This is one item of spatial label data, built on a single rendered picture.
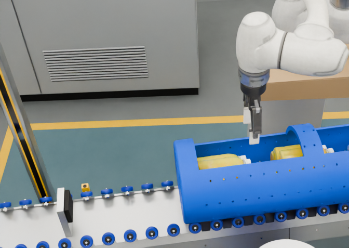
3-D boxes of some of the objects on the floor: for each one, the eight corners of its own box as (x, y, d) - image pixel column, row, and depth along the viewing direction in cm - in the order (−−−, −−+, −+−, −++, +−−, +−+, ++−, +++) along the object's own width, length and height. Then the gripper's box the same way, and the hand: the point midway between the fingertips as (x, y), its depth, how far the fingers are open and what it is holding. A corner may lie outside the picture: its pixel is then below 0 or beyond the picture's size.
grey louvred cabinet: (-81, 63, 423) (-178, -129, 321) (198, 51, 412) (189, -152, 309) (-107, 113, 385) (-227, -87, 283) (200, 100, 373) (190, -113, 271)
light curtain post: (71, 272, 288) (-38, -10, 168) (82, 271, 288) (-18, -12, 168) (71, 283, 283) (-42, 2, 163) (82, 281, 283) (-22, -1, 163)
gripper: (233, 57, 165) (232, 111, 181) (248, 105, 150) (246, 159, 166) (258, 54, 165) (255, 108, 182) (275, 102, 150) (270, 156, 167)
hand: (251, 127), depth 172 cm, fingers open, 8 cm apart
